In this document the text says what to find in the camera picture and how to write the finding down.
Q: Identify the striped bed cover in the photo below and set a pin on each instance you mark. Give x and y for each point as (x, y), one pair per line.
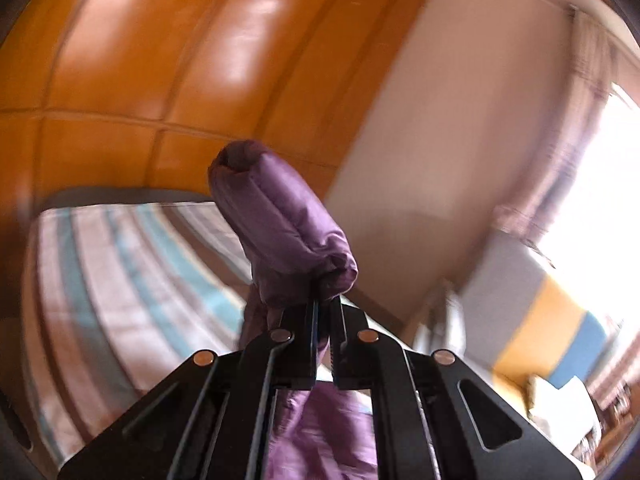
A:
(125, 300)

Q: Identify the bright window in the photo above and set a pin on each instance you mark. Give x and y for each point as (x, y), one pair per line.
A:
(605, 220)

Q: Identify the purple puffer jacket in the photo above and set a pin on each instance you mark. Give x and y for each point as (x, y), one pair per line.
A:
(280, 230)

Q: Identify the orange wooden wardrobe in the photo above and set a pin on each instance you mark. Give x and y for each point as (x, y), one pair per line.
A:
(175, 60)

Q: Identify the pink patterned curtain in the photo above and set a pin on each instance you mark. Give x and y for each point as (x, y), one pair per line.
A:
(585, 125)

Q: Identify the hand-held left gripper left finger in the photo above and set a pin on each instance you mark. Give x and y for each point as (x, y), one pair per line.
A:
(299, 350)

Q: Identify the white pillow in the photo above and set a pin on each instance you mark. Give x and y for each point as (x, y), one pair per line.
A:
(560, 405)

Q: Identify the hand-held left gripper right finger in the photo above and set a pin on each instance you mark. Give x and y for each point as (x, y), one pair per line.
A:
(345, 350)

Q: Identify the grey yellow blue sofa chair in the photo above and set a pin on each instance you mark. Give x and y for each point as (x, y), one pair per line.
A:
(530, 310)

